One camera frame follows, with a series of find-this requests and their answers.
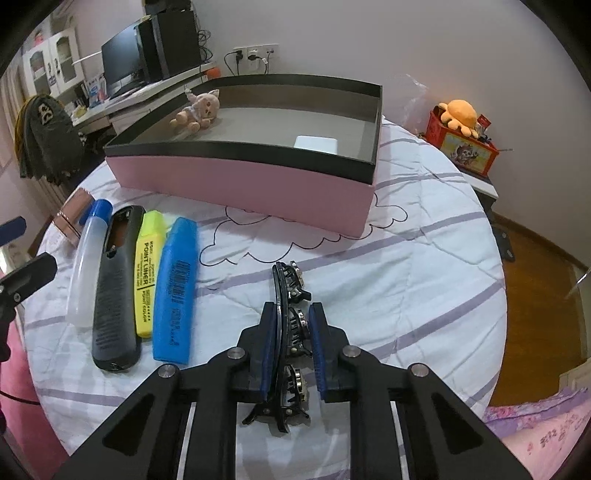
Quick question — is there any pink floral bedding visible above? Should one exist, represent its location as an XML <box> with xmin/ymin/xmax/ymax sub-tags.
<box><xmin>483</xmin><ymin>388</ymin><xmax>590</xmax><ymax>479</ymax></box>

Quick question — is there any chair with dark jacket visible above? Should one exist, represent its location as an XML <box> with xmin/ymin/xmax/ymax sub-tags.
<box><xmin>14</xmin><ymin>94</ymin><xmax>85</xmax><ymax>186</ymax></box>

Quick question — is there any orange octopus plush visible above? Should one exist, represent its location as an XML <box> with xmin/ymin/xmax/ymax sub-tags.
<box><xmin>438</xmin><ymin>99</ymin><xmax>479</xmax><ymax>139</ymax></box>

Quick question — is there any low white black cabinet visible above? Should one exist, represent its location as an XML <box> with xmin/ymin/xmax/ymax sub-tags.
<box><xmin>417</xmin><ymin>133</ymin><xmax>501</xmax><ymax>218</ymax></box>

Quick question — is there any black floor scale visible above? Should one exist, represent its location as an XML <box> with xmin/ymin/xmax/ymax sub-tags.
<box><xmin>492</xmin><ymin>225</ymin><xmax>515</xmax><ymax>262</ymax></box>

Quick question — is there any black hair clip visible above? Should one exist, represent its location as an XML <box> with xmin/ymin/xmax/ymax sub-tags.
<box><xmin>238</xmin><ymin>261</ymin><xmax>311</xmax><ymax>433</ymax></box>

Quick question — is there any yellow highlighter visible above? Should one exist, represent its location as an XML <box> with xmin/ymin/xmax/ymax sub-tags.
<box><xmin>133</xmin><ymin>210</ymin><xmax>166</xmax><ymax>338</ymax></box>

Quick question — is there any black computer tower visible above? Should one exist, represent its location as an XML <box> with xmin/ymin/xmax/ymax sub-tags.
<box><xmin>136</xmin><ymin>10</ymin><xmax>204</xmax><ymax>82</ymax></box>

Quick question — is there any blue highlighter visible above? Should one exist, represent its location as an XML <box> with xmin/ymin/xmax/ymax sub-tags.
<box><xmin>152</xmin><ymin>217</ymin><xmax>197</xmax><ymax>365</ymax></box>

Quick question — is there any clear bottle blue cap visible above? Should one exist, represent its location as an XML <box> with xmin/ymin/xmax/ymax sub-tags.
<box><xmin>65</xmin><ymin>199</ymin><xmax>113</xmax><ymax>329</ymax></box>

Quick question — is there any clear plastic bag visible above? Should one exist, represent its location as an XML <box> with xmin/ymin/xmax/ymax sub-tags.
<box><xmin>402</xmin><ymin>74</ymin><xmax>436</xmax><ymax>134</ymax></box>

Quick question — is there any bottle with orange cap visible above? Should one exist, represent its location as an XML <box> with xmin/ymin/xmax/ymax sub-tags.
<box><xmin>205</xmin><ymin>67</ymin><xmax>221</xmax><ymax>80</ymax></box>

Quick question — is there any pink plush doll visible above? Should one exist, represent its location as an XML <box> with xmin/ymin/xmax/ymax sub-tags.
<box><xmin>169</xmin><ymin>89</ymin><xmax>221</xmax><ymax>133</ymax></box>

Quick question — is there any red printed storage crate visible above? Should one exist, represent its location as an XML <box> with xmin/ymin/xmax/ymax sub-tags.
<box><xmin>425</xmin><ymin>106</ymin><xmax>499</xmax><ymax>177</ymax></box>

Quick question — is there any rose gold round tin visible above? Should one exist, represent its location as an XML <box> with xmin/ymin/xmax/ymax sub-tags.
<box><xmin>53</xmin><ymin>188</ymin><xmax>95</xmax><ymax>247</ymax></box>

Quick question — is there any white glass door cabinet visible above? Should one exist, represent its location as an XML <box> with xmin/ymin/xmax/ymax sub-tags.
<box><xmin>22</xmin><ymin>28</ymin><xmax>85</xmax><ymax>98</ymax></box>

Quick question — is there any white striped quilt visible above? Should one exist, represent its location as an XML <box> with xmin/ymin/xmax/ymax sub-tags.
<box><xmin>23</xmin><ymin>119</ymin><xmax>507</xmax><ymax>479</ymax></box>

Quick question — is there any white rectangular box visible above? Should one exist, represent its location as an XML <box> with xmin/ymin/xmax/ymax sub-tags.
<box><xmin>294</xmin><ymin>135</ymin><xmax>338</xmax><ymax>155</ymax></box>

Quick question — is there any white wall power outlet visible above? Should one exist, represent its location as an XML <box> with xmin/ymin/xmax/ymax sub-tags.
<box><xmin>233</xmin><ymin>43</ymin><xmax>279</xmax><ymax>62</ymax></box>

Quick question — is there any white desk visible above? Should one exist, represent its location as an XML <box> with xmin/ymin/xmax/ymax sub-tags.
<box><xmin>73</xmin><ymin>62</ymin><xmax>218</xmax><ymax>135</ymax></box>

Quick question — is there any black computer monitor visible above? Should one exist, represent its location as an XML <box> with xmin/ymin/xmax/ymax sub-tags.
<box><xmin>101</xmin><ymin>21</ymin><xmax>148</xmax><ymax>98</ymax></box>

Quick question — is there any pink black storage box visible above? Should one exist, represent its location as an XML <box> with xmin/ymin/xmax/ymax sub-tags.
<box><xmin>105</xmin><ymin>74</ymin><xmax>383</xmax><ymax>238</ymax></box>

